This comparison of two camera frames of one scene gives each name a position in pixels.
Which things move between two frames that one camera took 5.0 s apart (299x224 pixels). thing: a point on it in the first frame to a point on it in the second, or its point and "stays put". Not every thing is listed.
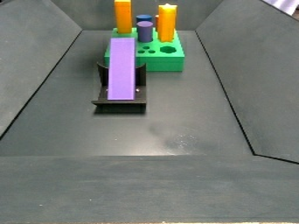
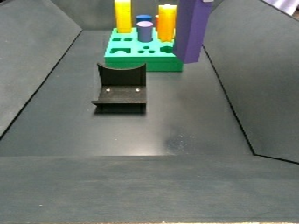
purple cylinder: [145, 31] stays put
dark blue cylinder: [145, 17] stays put
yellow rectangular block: [123, 16] stays put
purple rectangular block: [122, 69] to [191, 31]
